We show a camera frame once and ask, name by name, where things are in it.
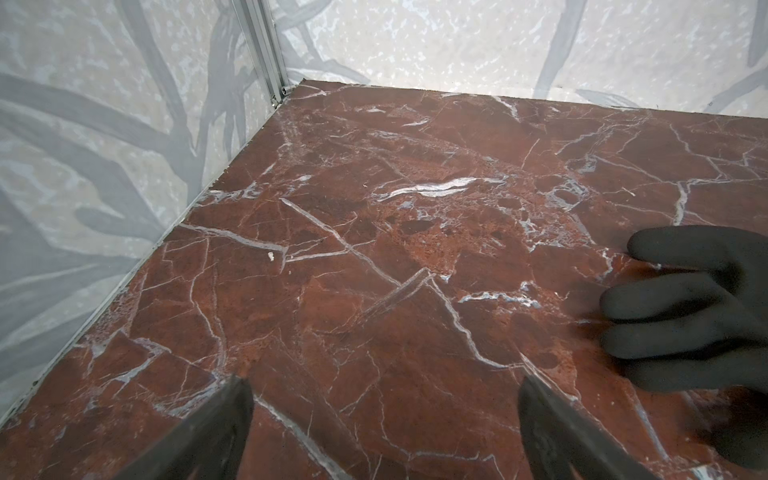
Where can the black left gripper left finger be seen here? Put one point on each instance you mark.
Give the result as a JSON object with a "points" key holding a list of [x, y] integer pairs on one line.
{"points": [[209, 444]]}

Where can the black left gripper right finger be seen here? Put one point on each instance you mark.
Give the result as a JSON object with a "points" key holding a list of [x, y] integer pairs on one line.
{"points": [[560, 443]]}

